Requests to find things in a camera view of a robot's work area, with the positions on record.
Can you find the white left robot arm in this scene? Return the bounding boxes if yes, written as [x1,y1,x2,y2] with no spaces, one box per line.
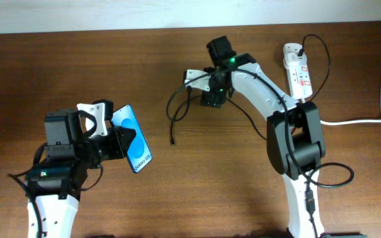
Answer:
[25,109,136,237]

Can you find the white charger plug adapter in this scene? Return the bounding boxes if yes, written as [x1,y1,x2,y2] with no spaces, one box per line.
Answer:
[283,52,307,69]

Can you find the blue Galaxy smartphone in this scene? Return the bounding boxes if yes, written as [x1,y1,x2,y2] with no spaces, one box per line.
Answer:
[110,104,153,173]

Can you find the white power strip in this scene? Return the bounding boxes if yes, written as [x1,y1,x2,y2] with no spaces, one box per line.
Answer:
[283,43,313,100]

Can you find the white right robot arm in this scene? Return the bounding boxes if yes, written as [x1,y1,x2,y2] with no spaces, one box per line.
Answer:
[201,36,325,237]

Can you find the black charger cable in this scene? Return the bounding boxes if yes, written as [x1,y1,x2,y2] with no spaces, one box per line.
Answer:
[169,33,331,146]

